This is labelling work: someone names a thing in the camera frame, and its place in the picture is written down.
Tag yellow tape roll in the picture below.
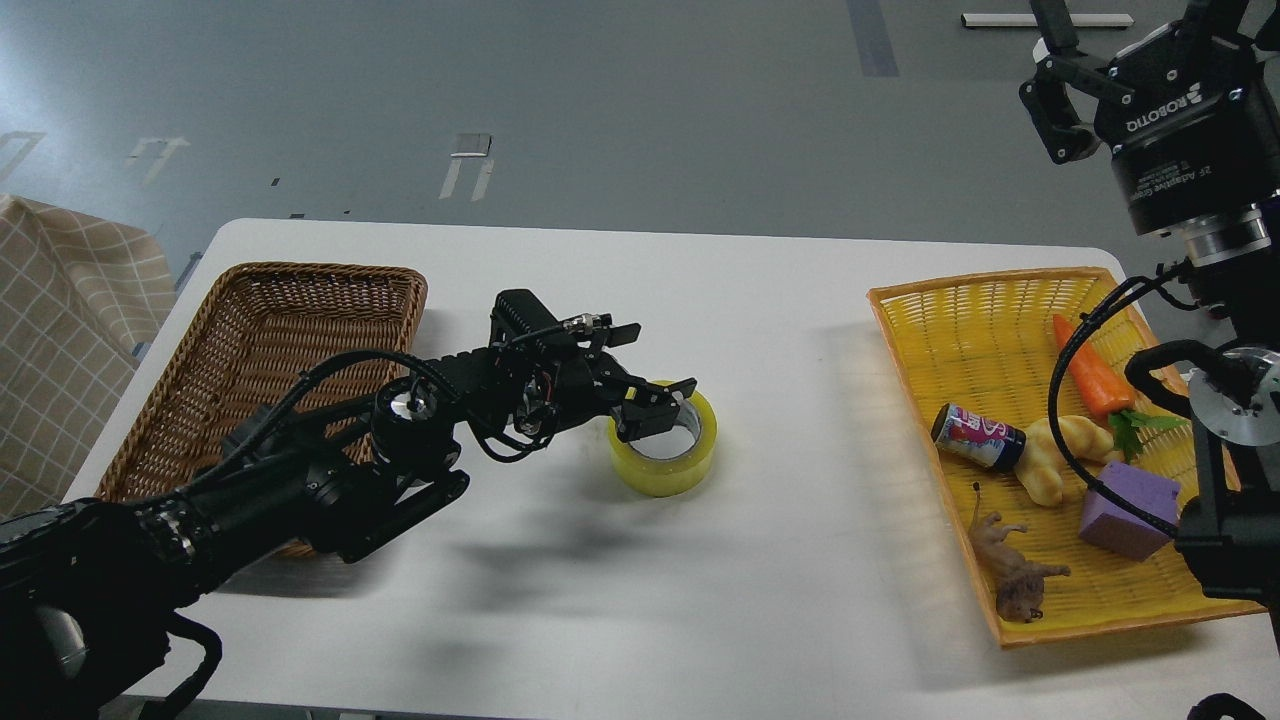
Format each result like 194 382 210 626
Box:
605 389 719 498

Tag brown toy lion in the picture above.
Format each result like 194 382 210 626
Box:
966 482 1073 623

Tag brown wicker basket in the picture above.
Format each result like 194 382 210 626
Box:
96 261 428 502

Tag purple foam block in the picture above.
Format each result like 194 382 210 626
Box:
1076 461 1181 562

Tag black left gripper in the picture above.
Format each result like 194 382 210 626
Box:
520 323 698 443

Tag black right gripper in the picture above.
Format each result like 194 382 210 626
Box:
1019 1 1279 234

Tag white stand base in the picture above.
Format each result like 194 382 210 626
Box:
960 12 1135 29

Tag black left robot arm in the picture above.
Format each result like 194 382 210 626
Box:
1 290 698 719

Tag yellow plastic basket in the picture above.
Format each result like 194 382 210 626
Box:
868 266 1260 650

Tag beige checkered cloth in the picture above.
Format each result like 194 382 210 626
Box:
1 195 177 518

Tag small drink can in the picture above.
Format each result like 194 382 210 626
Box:
931 404 1028 471

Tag toy carrot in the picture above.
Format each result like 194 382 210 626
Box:
1059 342 1188 462

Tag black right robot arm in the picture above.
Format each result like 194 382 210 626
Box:
1019 1 1279 618

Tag toy croissant bread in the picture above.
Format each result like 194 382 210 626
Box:
1014 415 1123 507

